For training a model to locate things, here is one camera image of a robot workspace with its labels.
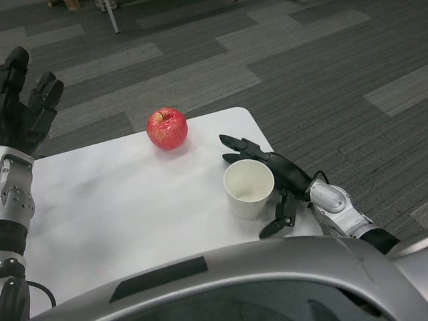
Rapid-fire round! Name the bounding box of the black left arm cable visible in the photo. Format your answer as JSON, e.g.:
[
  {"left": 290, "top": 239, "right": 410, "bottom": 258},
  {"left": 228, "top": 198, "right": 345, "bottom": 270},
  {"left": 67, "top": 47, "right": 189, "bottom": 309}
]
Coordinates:
[{"left": 25, "top": 280, "right": 57, "bottom": 309}]

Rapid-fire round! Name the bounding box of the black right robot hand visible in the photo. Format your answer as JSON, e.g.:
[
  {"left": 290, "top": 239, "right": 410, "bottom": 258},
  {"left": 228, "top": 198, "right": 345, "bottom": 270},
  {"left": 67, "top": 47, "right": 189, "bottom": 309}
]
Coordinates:
[{"left": 219, "top": 134, "right": 312, "bottom": 239}]

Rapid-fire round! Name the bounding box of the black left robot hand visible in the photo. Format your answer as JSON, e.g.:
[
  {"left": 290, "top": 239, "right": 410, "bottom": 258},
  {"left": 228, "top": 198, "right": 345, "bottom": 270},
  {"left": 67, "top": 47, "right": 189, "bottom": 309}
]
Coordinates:
[{"left": 0, "top": 46, "right": 64, "bottom": 156}]

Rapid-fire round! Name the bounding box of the silver robot chest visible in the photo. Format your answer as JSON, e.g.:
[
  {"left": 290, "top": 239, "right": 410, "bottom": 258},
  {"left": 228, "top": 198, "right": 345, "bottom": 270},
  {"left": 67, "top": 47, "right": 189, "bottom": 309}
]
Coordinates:
[{"left": 31, "top": 235, "right": 428, "bottom": 321}]

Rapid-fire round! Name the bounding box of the red apple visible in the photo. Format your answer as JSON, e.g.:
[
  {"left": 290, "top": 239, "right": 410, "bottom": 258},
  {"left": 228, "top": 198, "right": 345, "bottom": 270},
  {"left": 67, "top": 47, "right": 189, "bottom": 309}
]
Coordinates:
[{"left": 145, "top": 106, "right": 189, "bottom": 151}]

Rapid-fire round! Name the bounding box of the white paper cup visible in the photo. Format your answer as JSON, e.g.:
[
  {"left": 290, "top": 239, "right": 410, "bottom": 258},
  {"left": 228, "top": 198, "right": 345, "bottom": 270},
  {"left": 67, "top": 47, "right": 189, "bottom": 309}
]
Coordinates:
[{"left": 223, "top": 159, "right": 276, "bottom": 220}]

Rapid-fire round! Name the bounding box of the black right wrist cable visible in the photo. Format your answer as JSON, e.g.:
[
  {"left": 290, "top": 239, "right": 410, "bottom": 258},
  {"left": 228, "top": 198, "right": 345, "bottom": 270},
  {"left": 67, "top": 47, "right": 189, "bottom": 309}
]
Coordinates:
[{"left": 312, "top": 170, "right": 331, "bottom": 185}]

